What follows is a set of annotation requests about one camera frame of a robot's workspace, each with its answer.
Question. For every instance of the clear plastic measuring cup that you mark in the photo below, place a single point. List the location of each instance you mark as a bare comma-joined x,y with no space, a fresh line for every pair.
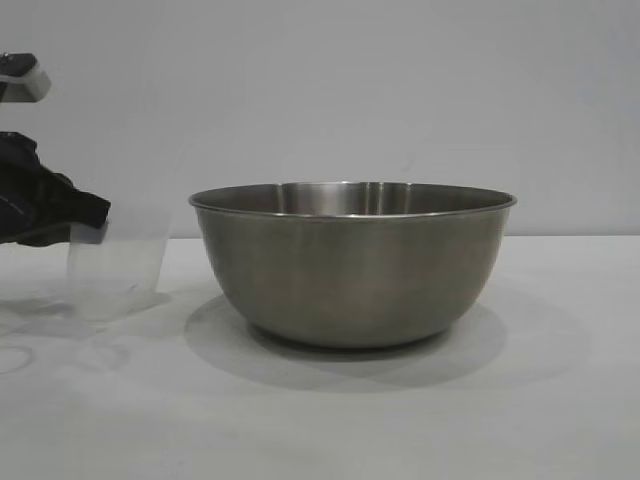
120,270

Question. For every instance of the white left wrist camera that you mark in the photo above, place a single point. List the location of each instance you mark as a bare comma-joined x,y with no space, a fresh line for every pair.
27,82

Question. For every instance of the stainless steel mixing bowl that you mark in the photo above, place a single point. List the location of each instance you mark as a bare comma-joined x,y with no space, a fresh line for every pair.
350,270

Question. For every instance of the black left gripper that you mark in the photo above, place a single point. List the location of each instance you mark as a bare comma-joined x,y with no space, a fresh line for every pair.
25,195

